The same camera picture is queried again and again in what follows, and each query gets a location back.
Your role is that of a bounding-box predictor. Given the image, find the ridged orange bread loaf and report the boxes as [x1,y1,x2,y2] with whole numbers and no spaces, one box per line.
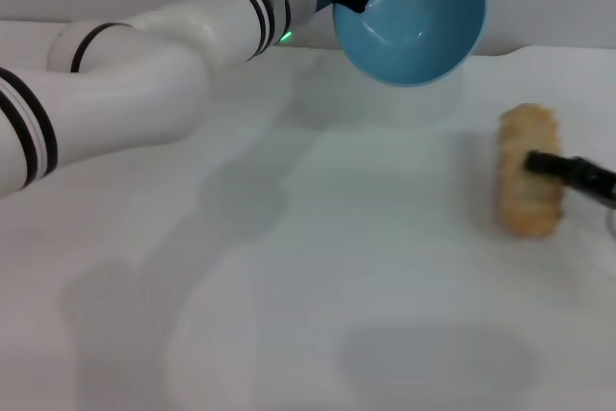
[493,102,565,240]

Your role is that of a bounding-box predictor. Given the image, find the blue bowl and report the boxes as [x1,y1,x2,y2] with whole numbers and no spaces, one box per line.
[332,0,487,89]

